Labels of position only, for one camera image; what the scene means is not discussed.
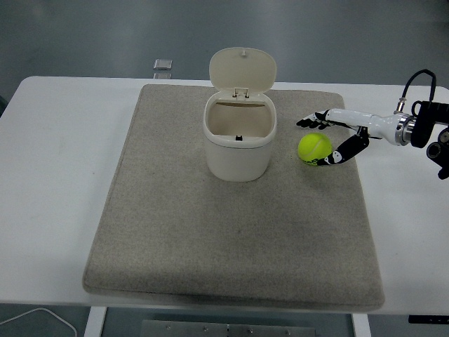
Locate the black table control panel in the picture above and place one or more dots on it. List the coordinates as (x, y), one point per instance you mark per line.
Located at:
(428, 319)

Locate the white table leg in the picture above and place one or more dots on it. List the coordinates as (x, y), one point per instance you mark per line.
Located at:
(361, 326)
(94, 323)

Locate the grey metal plate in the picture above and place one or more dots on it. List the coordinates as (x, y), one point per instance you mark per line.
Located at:
(182, 330)

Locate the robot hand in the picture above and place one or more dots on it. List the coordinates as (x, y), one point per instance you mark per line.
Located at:
(380, 124)

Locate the yellow tennis ball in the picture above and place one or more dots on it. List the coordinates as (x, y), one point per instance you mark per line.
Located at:
(312, 145)

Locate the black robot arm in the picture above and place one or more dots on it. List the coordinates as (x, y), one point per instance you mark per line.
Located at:
(424, 121)

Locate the grey felt mat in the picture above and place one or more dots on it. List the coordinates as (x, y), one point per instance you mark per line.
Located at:
(210, 238)

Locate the cream lidded plastic bin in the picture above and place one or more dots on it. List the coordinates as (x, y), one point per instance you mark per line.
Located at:
(238, 161)

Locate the silver floor socket plate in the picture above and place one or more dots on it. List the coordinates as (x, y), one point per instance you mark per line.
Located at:
(162, 75)
(163, 64)

